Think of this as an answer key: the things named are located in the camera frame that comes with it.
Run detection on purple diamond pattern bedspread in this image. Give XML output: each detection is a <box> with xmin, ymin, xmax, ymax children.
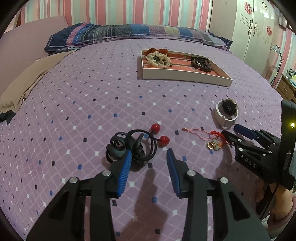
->
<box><xmin>1</xmin><ymin>39</ymin><xmax>281</xmax><ymax>238</ymax></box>

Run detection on orange fabric scrunchie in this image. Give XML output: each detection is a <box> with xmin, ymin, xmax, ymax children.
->
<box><xmin>145</xmin><ymin>47</ymin><xmax>170</xmax><ymax>58</ymax></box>

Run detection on red bead hair tie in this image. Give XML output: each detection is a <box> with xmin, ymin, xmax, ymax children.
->
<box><xmin>147</xmin><ymin>123</ymin><xmax>171</xmax><ymax>147</ymax></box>

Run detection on person's right hand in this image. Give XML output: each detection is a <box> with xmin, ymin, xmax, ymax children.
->
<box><xmin>256</xmin><ymin>178</ymin><xmax>293</xmax><ymax>221</ymax></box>

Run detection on red string charm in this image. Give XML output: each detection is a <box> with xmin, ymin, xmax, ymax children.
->
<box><xmin>182</xmin><ymin>128</ymin><xmax>229</xmax><ymax>151</ymax></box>

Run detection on white tray brick pattern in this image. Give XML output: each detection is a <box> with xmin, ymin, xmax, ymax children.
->
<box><xmin>137</xmin><ymin>48</ymin><xmax>232</xmax><ymax>87</ymax></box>

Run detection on cream white scrunchie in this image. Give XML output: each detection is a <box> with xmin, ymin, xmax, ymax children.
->
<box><xmin>146</xmin><ymin>51</ymin><xmax>173</xmax><ymax>68</ymax></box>

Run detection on brown wooden bead bracelet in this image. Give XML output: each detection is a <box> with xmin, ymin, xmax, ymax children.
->
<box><xmin>191</xmin><ymin>56</ymin><xmax>213</xmax><ymax>73</ymax></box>

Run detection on dark cloth at bedside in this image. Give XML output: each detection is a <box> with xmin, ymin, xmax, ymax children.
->
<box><xmin>0</xmin><ymin>110</ymin><xmax>16</xmax><ymax>125</ymax></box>

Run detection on silver desk lamp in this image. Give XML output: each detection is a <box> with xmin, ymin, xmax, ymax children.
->
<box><xmin>269</xmin><ymin>45</ymin><xmax>283</xmax><ymax>86</ymax></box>

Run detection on pink headboard cushion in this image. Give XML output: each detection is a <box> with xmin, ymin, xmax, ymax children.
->
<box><xmin>0</xmin><ymin>16</ymin><xmax>68</xmax><ymax>93</ymax></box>

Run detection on black earphones with cable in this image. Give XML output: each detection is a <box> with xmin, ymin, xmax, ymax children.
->
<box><xmin>105</xmin><ymin>129</ymin><xmax>158</xmax><ymax>170</ymax></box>

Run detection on white wardrobe with decals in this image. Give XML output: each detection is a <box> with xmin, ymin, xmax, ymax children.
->
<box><xmin>230</xmin><ymin>0</ymin><xmax>275</xmax><ymax>74</ymax></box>

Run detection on white band smartwatch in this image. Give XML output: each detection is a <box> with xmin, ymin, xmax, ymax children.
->
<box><xmin>214</xmin><ymin>98</ymin><xmax>239</xmax><ymax>128</ymax></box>

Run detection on tan folded blanket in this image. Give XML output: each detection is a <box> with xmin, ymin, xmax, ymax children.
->
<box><xmin>1</xmin><ymin>50</ymin><xmax>75</xmax><ymax>113</ymax></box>

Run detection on wooden desk with drawers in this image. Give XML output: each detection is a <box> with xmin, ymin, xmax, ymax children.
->
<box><xmin>276</xmin><ymin>74</ymin><xmax>296</xmax><ymax>103</ymax></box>

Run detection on blue patchwork long pillow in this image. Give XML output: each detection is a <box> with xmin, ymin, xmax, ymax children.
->
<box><xmin>44</xmin><ymin>23</ymin><xmax>233</xmax><ymax>55</ymax></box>

